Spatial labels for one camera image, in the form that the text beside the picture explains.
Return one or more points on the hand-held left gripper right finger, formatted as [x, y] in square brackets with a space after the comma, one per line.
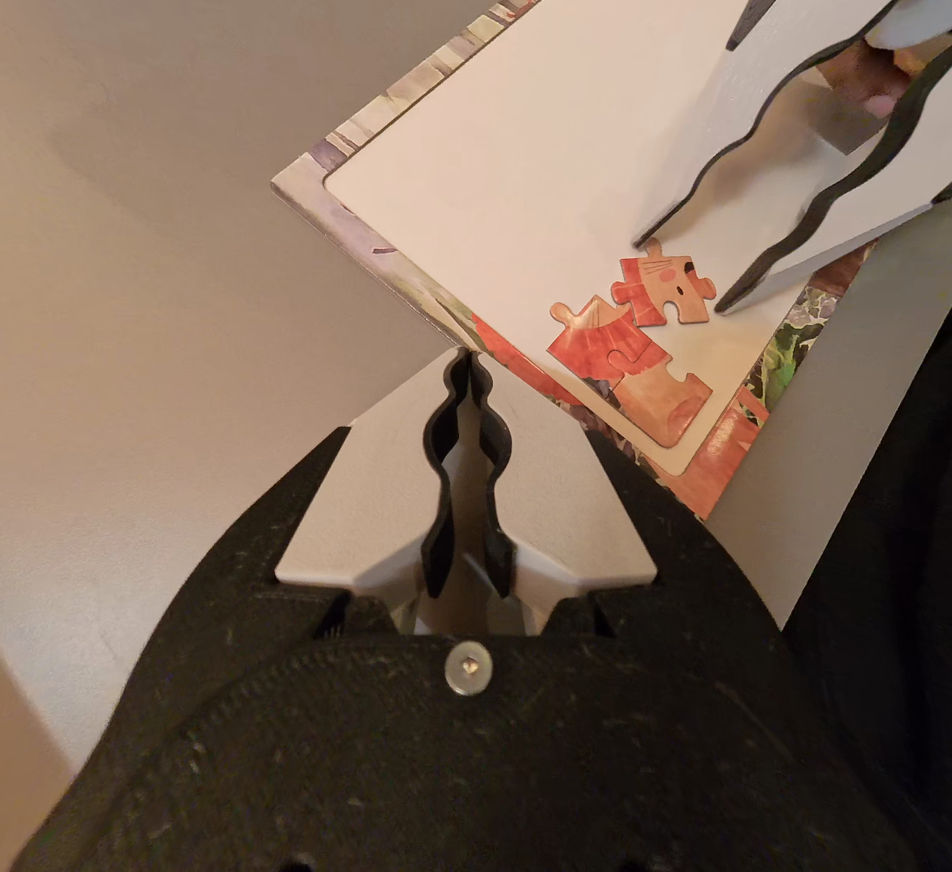
[573, 507]

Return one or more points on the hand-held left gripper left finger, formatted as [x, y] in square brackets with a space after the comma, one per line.
[357, 507]

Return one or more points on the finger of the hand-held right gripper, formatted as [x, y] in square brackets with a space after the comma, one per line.
[803, 31]
[907, 180]

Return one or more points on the red fan-patterned jigsaw piece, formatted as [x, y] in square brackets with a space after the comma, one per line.
[602, 344]

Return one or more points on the orange whiskered-face jigsaw piece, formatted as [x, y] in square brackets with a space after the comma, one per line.
[666, 284]

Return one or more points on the jigsaw puzzle frame board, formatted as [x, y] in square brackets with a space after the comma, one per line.
[520, 143]

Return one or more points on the person's right hand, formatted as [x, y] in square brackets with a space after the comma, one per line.
[870, 80]

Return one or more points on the person's black clothing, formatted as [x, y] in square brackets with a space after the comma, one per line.
[885, 589]

